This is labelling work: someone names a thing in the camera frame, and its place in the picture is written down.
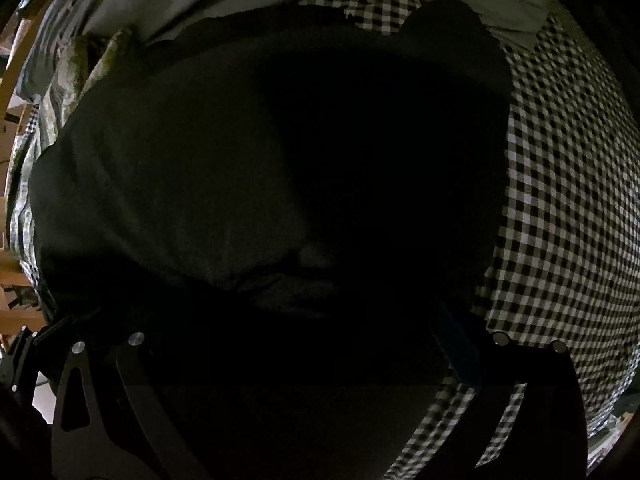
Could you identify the black garment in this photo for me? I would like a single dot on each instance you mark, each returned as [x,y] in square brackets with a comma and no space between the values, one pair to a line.
[250,160]

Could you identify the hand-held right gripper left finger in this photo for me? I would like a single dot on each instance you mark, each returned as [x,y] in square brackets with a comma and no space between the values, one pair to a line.
[147,400]

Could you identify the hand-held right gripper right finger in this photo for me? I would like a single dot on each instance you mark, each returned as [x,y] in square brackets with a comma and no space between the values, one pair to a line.
[462,355]

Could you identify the black white checkered bed sheet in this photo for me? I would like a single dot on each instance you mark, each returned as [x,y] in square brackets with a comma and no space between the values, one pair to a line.
[560,210]

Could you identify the wooden bed frame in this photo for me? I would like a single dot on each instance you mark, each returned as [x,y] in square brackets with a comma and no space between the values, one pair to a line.
[15,305]

